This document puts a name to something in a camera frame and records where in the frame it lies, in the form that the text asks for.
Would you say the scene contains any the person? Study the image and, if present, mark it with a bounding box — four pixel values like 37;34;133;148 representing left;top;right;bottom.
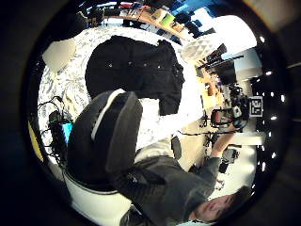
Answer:
107;123;256;226

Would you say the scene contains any wooden desk with clutter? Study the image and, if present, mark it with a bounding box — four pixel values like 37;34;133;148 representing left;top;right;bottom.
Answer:
103;3;196;40

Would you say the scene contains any white marker cube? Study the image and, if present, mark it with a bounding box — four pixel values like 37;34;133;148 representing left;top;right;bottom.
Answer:
248;95;264;119

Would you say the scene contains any white grey floral tablecloth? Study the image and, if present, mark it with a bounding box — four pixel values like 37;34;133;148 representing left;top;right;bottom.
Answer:
37;25;206;164

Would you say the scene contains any beige paper sheet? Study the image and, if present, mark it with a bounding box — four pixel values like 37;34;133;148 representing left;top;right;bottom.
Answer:
41;39;77;73

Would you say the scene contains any black power strip with cables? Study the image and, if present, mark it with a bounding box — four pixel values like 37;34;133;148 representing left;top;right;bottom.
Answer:
37;95;75;166

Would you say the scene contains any black buttoned garment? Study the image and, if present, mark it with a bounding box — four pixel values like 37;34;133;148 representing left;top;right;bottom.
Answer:
85;34;186;117

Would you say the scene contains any white geometric patterned object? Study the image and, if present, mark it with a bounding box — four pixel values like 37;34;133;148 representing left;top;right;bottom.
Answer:
180;33;222;63

